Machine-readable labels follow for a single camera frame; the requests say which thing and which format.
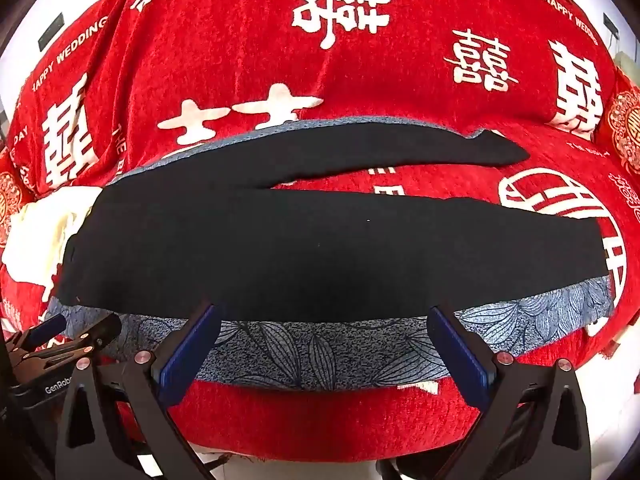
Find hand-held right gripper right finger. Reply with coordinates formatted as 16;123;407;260
426;305;594;480

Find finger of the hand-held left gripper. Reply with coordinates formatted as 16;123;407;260
7;314;68;357
20;312;124;367

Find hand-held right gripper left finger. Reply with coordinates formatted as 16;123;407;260
54;301;224;480

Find black and blue floral pants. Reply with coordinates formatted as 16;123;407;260
47;116;617;392

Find cream white cloth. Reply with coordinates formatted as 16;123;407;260
0;186;103;306

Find red pillow with gold pattern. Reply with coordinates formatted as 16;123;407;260
0;147;35;251
594;66;640;177

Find red printed blanket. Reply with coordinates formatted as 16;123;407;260
0;0;640;464

